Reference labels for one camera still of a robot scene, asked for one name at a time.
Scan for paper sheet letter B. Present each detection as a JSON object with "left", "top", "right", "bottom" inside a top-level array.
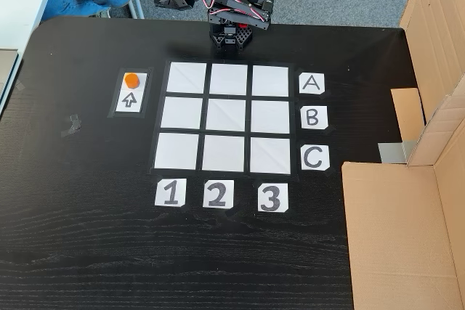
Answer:
[{"left": 301, "top": 105, "right": 329, "bottom": 129}]

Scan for paper sheet number 1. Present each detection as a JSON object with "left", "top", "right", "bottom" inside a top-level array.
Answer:
[{"left": 154, "top": 178, "right": 188, "bottom": 208}]

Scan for paper sheet letter C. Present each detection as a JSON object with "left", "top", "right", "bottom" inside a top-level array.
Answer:
[{"left": 301, "top": 144, "right": 331, "bottom": 171}]

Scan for paper sheet number 2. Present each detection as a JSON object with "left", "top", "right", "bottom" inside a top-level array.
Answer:
[{"left": 202, "top": 179, "right": 235, "bottom": 209}]

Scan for white paper grid black tape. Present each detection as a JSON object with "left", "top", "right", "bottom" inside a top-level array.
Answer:
[{"left": 147, "top": 59, "right": 301, "bottom": 182}]

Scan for paper sheet number 3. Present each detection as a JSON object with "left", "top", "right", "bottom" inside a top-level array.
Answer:
[{"left": 257, "top": 182, "right": 290, "bottom": 213}]

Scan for crumpled tape scraps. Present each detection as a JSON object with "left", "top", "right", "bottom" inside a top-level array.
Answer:
[{"left": 60, "top": 113, "right": 84, "bottom": 139}]

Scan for brown cardboard screen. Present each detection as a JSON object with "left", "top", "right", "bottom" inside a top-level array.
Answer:
[{"left": 341, "top": 0, "right": 465, "bottom": 310}]

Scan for white arrow paper sheet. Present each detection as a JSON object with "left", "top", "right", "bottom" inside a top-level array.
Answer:
[{"left": 107, "top": 66, "right": 155, "bottom": 119}]

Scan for paper sheet letter A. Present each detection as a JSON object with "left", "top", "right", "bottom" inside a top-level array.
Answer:
[{"left": 299, "top": 73, "right": 326, "bottom": 96}]

